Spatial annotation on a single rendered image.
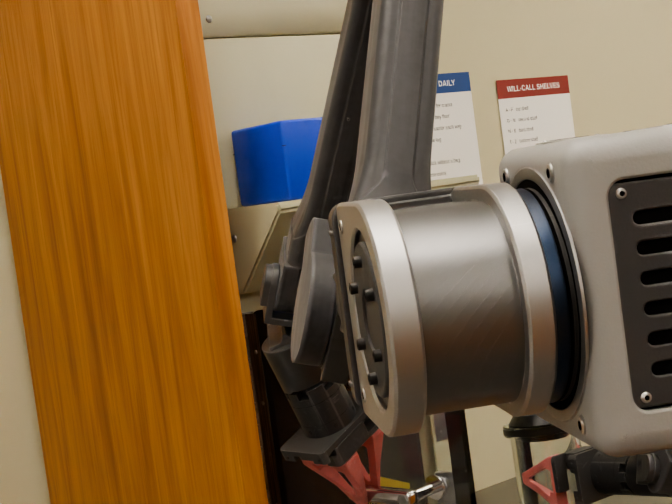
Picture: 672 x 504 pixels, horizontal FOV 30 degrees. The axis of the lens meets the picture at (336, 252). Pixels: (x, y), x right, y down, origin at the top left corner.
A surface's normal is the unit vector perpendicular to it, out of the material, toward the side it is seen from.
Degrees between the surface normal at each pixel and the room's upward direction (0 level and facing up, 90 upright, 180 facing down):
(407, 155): 71
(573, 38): 90
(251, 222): 90
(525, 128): 90
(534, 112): 90
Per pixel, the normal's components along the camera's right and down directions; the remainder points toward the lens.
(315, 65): 0.63, -0.04
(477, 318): 0.13, 0.04
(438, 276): 0.07, -0.33
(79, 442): -0.77, 0.14
